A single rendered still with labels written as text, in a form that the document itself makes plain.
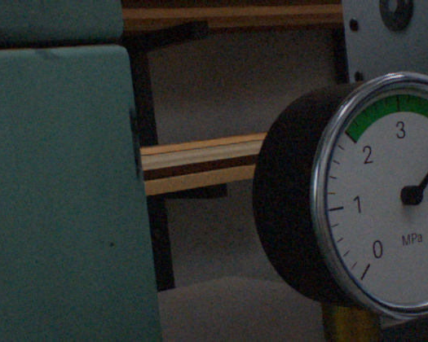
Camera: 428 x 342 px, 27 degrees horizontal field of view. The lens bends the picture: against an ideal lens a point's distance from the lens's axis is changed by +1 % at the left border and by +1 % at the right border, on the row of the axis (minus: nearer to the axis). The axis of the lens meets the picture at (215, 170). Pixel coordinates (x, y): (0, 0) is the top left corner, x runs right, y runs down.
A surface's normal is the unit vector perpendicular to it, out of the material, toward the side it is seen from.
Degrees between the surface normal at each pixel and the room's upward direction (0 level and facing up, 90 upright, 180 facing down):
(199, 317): 0
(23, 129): 90
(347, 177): 90
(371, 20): 90
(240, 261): 90
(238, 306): 0
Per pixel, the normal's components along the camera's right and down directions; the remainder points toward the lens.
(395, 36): -0.92, 0.13
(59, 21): 0.54, -0.02
